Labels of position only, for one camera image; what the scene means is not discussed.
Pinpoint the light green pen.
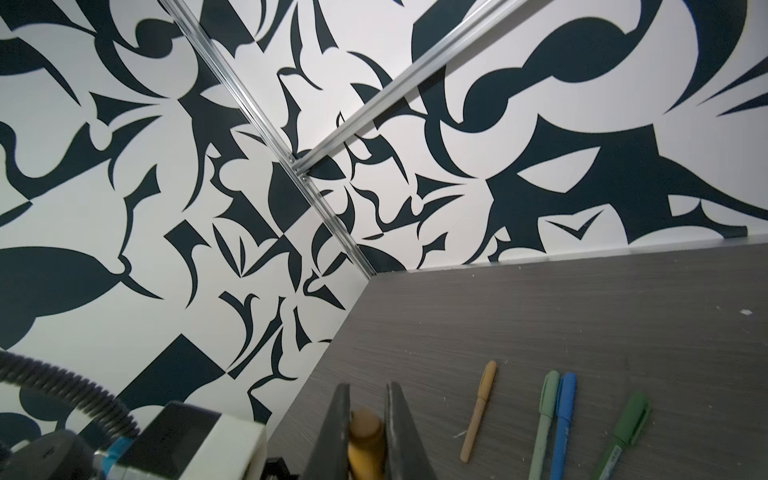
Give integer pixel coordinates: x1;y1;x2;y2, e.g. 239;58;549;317
528;370;560;480

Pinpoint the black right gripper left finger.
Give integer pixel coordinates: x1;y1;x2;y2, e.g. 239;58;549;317
301;383;351;480

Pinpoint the tan pen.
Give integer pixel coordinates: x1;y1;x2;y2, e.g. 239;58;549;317
459;360;498;464

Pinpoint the brown pen cap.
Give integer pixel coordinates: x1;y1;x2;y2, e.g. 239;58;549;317
348;408;386;480

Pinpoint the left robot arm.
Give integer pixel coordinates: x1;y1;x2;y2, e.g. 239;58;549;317
1;351;141;479

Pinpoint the dark green pen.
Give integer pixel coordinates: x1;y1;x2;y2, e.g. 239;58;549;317
591;390;652;480

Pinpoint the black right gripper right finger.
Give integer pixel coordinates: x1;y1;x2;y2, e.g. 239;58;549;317
384;382;437;480

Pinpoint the blue pen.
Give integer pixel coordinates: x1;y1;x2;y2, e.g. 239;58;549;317
549;372;577;480

